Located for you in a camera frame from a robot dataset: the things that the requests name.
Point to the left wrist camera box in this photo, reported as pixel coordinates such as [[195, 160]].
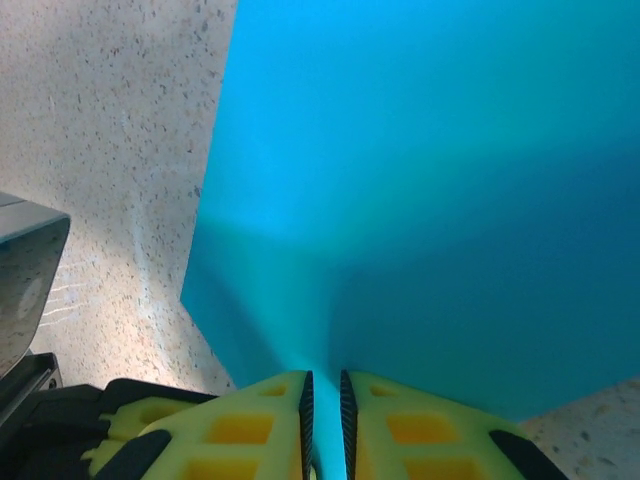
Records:
[[25, 280]]

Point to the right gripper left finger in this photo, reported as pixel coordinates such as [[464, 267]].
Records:
[[240, 430]]

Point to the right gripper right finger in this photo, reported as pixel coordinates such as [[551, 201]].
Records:
[[425, 435]]

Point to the blue paper sheet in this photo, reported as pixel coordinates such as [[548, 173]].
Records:
[[400, 175]]

